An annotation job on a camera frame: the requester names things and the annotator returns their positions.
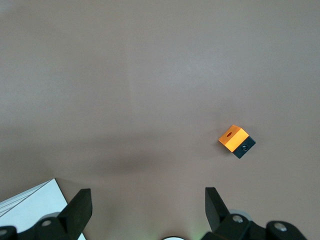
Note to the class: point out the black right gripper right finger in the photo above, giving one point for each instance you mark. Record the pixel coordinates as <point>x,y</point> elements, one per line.
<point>217,215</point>

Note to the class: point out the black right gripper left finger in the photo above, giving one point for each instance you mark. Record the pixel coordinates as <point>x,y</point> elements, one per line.
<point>75,215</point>

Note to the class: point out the white drawer cabinet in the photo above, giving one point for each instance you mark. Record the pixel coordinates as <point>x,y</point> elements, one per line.
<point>30,202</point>

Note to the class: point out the orange and black box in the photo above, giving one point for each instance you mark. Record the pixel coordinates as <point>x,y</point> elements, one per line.
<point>232,140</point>

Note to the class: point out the brown table cover mat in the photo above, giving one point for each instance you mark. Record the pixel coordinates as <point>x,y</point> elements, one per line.
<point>150,75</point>

